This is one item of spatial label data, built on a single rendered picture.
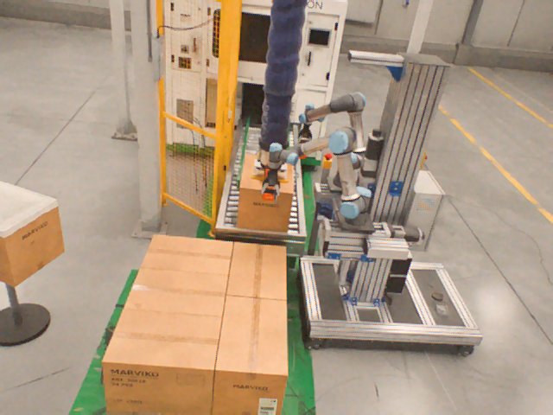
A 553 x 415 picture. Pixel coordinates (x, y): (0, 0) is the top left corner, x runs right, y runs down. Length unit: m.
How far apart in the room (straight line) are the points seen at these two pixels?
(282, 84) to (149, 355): 1.94
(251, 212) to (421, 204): 1.23
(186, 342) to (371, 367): 1.43
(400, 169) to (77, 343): 2.49
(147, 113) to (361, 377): 2.61
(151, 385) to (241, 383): 0.50
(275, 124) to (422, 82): 1.10
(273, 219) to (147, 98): 1.40
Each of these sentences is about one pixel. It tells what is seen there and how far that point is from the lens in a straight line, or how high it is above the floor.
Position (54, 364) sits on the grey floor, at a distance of 3.63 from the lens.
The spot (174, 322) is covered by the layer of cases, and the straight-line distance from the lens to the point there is 2.99.
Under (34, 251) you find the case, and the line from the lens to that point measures 3.28.
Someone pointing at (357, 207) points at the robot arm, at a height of 1.24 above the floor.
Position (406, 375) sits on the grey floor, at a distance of 3.72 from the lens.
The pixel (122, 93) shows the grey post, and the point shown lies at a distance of 6.45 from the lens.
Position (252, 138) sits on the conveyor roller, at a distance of 5.39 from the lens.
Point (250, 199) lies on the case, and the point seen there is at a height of 0.86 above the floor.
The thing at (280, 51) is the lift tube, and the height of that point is 1.90.
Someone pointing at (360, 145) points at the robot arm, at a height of 1.32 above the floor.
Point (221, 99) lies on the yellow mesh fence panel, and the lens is 4.02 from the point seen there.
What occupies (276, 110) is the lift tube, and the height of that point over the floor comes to 1.49.
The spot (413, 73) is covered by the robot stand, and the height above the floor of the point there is 1.97.
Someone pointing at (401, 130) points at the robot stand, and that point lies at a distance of 3.08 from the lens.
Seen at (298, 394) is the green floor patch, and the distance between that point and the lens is 3.40.
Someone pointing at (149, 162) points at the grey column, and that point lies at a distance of 4.30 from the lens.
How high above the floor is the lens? 2.66
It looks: 31 degrees down
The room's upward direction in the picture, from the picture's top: 7 degrees clockwise
